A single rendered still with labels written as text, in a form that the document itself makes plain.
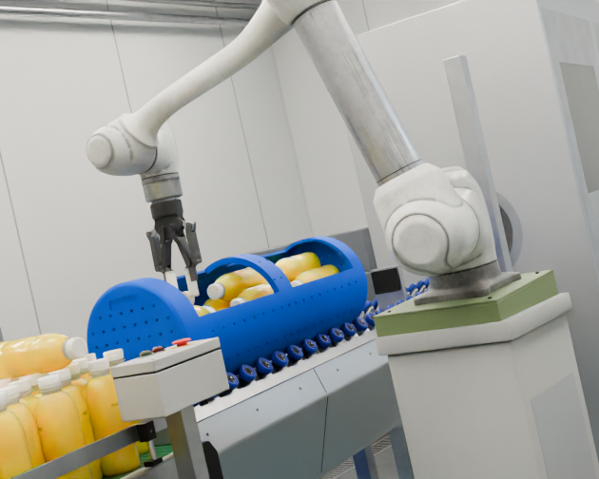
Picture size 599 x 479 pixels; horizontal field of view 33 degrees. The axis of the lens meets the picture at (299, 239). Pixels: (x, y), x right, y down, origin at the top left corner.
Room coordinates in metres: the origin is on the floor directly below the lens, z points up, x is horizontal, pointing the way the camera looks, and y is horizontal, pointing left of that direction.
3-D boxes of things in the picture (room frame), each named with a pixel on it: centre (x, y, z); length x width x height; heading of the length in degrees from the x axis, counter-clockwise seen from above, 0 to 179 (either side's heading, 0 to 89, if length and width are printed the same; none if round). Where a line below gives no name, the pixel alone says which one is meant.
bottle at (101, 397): (1.86, 0.41, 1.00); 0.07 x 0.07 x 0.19
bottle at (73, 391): (1.82, 0.48, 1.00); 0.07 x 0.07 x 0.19
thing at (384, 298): (3.30, -0.25, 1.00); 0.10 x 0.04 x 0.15; 59
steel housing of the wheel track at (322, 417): (3.06, -0.11, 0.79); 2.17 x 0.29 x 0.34; 149
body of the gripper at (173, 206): (2.38, 0.29, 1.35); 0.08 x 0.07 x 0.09; 59
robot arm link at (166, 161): (2.37, 0.29, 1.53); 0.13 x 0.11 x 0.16; 157
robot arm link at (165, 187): (2.39, 0.29, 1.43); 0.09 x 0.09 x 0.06
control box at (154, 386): (1.83, 0.28, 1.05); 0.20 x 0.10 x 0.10; 149
